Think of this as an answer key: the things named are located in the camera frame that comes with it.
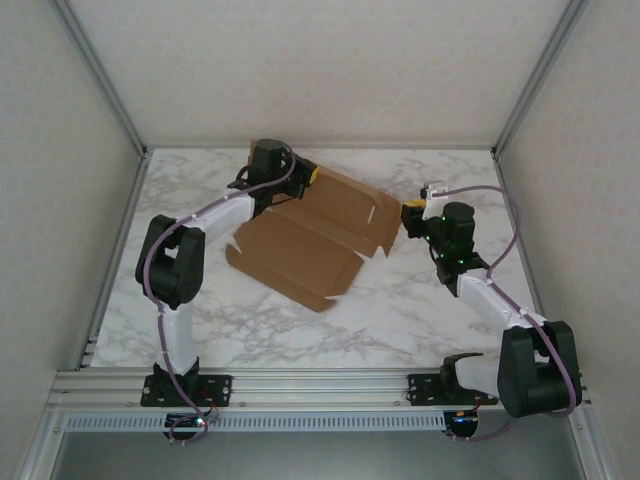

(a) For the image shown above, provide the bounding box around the brown cardboard box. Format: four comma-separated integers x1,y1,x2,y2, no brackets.
224,139,404,315

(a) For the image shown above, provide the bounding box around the aluminium table side rail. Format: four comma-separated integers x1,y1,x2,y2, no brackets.
77,148,153,371
491,148,550,324

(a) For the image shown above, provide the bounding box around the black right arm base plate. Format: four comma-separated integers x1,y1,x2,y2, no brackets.
407,372,500,406

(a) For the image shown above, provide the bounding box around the aluminium frame post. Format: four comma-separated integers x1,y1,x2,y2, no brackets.
18,412,69,480
569,409,624,480
48,0,150,157
491,0,592,157

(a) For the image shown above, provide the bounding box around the aluminium mounting rail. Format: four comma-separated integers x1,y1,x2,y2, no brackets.
47,368,594,415

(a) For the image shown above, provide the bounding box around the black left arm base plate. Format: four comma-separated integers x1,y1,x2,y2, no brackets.
140,373,235,407

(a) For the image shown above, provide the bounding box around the white slotted cable duct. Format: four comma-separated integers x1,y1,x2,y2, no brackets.
63,412,448,433

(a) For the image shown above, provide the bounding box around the aluminium lower frame post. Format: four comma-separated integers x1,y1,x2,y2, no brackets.
569,409,624,480
18,412,69,480

